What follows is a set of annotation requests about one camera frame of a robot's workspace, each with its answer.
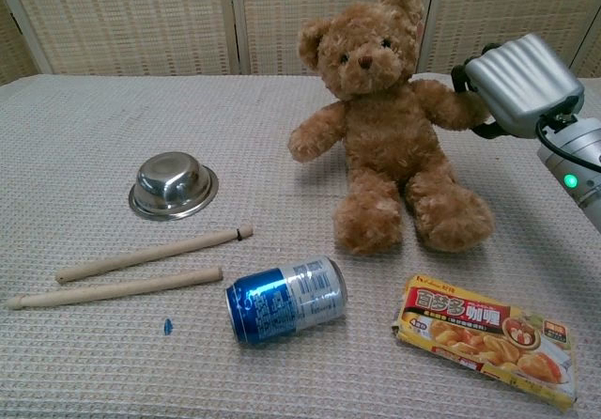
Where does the plain wooden drumstick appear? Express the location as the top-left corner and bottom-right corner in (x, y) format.
(6, 266), (223, 311)

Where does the wooden stick with black band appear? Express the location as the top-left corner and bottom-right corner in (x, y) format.
(54, 225), (254, 284)

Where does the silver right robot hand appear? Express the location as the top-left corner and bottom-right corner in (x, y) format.
(451, 32), (586, 140)

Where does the brown plush teddy bear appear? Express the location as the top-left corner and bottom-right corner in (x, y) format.
(287, 0), (496, 256)

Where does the blue and silver drink can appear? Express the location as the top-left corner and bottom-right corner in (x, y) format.
(224, 255), (348, 345)

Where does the yellow curry box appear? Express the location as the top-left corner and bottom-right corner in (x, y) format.
(391, 274), (578, 410)

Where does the beige woven tablecloth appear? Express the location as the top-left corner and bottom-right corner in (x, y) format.
(0, 73), (601, 419)

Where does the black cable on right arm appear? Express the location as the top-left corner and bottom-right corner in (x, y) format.
(535, 99), (601, 175)

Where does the small stainless steel bowl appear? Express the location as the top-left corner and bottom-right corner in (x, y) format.
(128, 151), (220, 222)

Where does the woven folding screen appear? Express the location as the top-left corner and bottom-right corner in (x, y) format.
(0, 0), (601, 86)

